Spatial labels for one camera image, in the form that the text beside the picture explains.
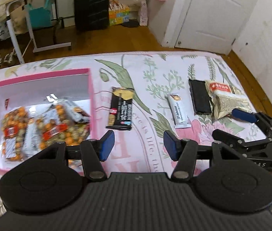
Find white panel door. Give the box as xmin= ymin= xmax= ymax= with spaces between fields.
xmin=176 ymin=0 xmax=257 ymax=54

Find white snack bar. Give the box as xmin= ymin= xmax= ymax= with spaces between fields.
xmin=59 ymin=99 xmax=90 ymax=123
xmin=23 ymin=118 xmax=40 ymax=157
xmin=167 ymin=94 xmax=191 ymax=129

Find black suitcase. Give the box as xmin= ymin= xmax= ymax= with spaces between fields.
xmin=74 ymin=0 xmax=109 ymax=33

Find black biscuit bar wrapper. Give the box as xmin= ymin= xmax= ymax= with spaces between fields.
xmin=106 ymin=87 xmax=134 ymax=131

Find colourful gift box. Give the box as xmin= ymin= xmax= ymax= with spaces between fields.
xmin=108 ymin=0 xmax=130 ymax=26

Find brown paper bag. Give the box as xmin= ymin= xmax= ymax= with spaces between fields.
xmin=0 ymin=6 xmax=28 ymax=41

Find wooden top rolling desk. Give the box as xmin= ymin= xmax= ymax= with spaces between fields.
xmin=0 ymin=0 xmax=89 ymax=64

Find teal shopping bag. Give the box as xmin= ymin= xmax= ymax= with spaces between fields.
xmin=27 ymin=0 xmax=51 ymax=29

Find small black snack packet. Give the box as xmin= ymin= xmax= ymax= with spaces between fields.
xmin=189 ymin=79 xmax=212 ymax=115

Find pink cardboard box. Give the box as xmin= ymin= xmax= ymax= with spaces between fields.
xmin=0 ymin=68 xmax=96 ymax=175

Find floral pink bedsheet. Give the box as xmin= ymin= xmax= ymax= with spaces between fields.
xmin=0 ymin=52 xmax=264 ymax=173

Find beige sunflower seed bag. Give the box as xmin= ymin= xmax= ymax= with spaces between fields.
xmin=205 ymin=80 xmax=252 ymax=119

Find clear bag mixed nuts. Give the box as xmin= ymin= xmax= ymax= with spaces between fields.
xmin=1 ymin=106 xmax=29 ymax=161
xmin=35 ymin=101 xmax=90 ymax=150

